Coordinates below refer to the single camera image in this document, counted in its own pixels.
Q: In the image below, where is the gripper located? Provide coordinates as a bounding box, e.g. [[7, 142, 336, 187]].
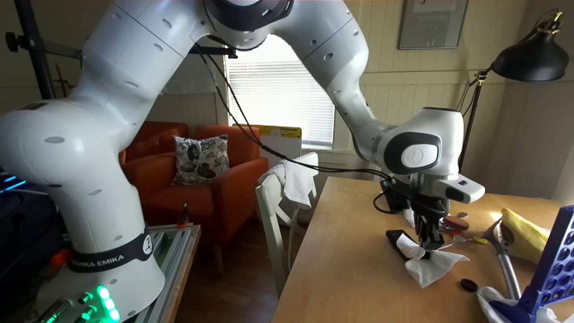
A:
[[410, 196, 451, 252]]

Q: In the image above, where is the white paper towel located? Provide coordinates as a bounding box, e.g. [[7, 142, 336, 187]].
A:
[[396, 233, 471, 289]]

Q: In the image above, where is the black remote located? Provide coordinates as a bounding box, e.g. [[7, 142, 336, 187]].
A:
[[386, 229, 421, 260]]

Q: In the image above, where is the brown round disc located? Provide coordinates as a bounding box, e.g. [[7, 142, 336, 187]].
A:
[[443, 216, 470, 231]]

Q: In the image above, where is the grey metal utensil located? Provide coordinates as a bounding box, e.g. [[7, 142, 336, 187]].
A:
[[482, 219, 522, 301]]

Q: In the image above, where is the white plastic bag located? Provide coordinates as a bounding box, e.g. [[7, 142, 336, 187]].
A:
[[476, 286, 574, 323]]

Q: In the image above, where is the yellow banana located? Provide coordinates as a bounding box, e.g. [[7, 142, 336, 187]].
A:
[[500, 207, 552, 265]]

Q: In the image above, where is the blue grid game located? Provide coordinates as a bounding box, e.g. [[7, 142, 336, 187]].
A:
[[489, 205, 574, 323]]

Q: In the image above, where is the white wooden chair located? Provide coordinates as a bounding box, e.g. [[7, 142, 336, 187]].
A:
[[255, 152, 320, 299]]

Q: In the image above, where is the white board with yellow strip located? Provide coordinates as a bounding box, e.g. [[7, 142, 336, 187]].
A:
[[233, 124, 303, 171]]

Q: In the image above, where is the black floor lamp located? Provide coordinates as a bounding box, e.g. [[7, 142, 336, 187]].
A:
[[457, 9, 570, 174]]

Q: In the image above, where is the window with blinds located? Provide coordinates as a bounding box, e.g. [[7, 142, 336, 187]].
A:
[[224, 35, 336, 151]]

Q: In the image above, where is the orange armchair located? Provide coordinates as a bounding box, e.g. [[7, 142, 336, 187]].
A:
[[118, 121, 270, 275]]

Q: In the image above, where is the framed picture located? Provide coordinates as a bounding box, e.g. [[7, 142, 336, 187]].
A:
[[398, 0, 470, 50]]

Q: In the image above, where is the floral cushion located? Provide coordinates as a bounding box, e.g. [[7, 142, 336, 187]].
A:
[[171, 134, 230, 187]]

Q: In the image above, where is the black computer box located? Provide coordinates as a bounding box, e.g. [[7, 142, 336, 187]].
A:
[[0, 168, 69, 310]]

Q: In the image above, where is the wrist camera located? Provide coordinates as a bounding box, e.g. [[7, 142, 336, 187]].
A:
[[380, 178, 411, 214]]

